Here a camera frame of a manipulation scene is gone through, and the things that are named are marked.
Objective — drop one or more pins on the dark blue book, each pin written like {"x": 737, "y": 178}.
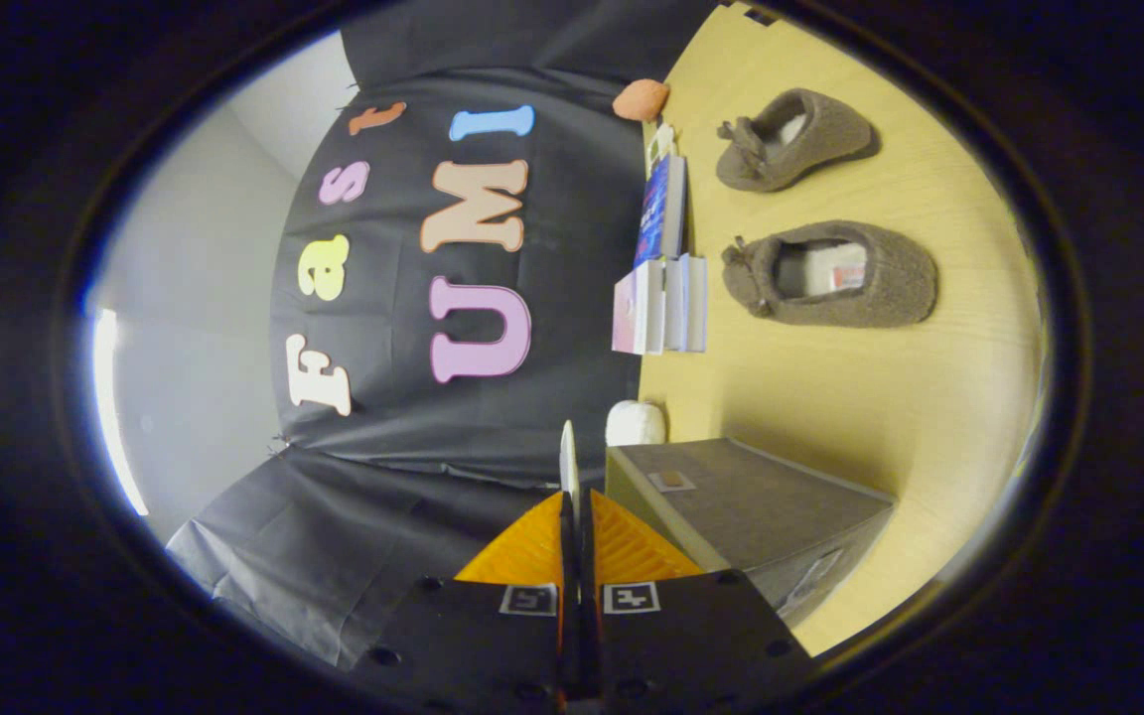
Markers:
{"x": 655, "y": 214}

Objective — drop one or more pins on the small white card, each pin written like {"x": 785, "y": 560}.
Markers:
{"x": 661, "y": 142}

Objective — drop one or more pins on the orange plush toy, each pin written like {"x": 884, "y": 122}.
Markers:
{"x": 640, "y": 99}

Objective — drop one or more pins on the brown fuzzy shoe with bow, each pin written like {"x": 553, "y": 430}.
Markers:
{"x": 890, "y": 288}
{"x": 830, "y": 124}

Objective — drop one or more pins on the pink cover book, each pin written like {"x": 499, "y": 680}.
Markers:
{"x": 632, "y": 313}

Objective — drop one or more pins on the black backdrop cloth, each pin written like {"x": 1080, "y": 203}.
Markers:
{"x": 552, "y": 298}

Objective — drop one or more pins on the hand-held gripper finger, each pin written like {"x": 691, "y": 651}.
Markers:
{"x": 587, "y": 556}
{"x": 568, "y": 556}

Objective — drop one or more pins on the grey fabric storage box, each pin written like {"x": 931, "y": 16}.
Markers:
{"x": 751, "y": 506}

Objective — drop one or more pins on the white knitted ball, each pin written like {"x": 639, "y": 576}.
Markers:
{"x": 636, "y": 424}

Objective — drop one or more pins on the light blue book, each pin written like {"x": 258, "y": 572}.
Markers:
{"x": 691, "y": 303}

